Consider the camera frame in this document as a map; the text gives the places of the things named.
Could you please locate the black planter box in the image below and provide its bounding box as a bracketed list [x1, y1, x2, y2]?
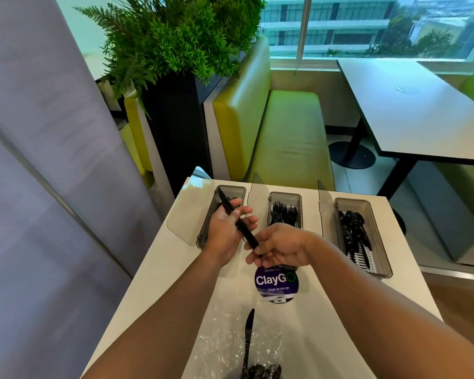
[141, 51, 246, 198]

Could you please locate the pile of black plastic spoons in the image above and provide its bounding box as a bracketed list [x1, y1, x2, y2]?
[338, 210, 373, 262]

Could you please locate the clear plastic bag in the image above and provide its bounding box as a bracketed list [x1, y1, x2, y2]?
[190, 294, 286, 379]

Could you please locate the grey cutlery tray with forks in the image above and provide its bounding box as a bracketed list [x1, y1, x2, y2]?
[266, 192, 303, 230]

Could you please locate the wide clear tray lid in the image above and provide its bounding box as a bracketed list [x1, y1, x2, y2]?
[167, 167, 215, 247]

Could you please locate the grey cutlery tray with spoons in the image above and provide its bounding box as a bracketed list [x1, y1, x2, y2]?
[333, 197, 393, 279]

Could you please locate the round purple sticker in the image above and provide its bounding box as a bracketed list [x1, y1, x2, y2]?
[254, 266, 300, 305]

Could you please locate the green upholstered bench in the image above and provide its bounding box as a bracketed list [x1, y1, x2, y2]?
[213, 35, 336, 192]
[434, 57, 474, 233]

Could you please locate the black plastic knife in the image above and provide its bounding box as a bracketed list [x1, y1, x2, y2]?
[240, 308, 256, 379]
[217, 187, 262, 255]

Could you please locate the round black table base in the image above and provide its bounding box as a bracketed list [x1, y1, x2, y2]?
[327, 141, 377, 170]

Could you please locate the person's left forearm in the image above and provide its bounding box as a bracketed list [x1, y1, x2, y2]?
[81, 248, 232, 379]

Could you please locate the white dining table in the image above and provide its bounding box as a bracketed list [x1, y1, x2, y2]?
[336, 58, 474, 202]

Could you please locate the person's right forearm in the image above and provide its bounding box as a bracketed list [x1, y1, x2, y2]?
[306, 232, 474, 379]

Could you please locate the grey partition panel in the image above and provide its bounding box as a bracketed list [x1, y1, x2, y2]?
[0, 0, 162, 379]

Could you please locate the person's right hand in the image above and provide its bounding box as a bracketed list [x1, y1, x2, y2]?
[244, 223, 313, 269]

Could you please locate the grey cutlery tray with knives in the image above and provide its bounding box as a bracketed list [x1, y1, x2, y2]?
[196, 184, 247, 249]

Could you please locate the person's left hand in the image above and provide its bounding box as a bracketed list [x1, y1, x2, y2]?
[203, 205, 258, 267]

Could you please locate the white window frame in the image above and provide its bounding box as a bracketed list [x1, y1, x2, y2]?
[261, 0, 474, 72]

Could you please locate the yellow-green bench seat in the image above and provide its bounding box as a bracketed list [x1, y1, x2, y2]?
[120, 91, 155, 189]

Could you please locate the heap of black bagged cutlery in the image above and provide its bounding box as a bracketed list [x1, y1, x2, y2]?
[240, 363, 283, 379]

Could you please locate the pile of black plastic forks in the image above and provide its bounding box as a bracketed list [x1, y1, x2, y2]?
[269, 201, 299, 228]

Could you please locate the green fern plant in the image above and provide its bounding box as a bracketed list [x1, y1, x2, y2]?
[73, 0, 267, 115]

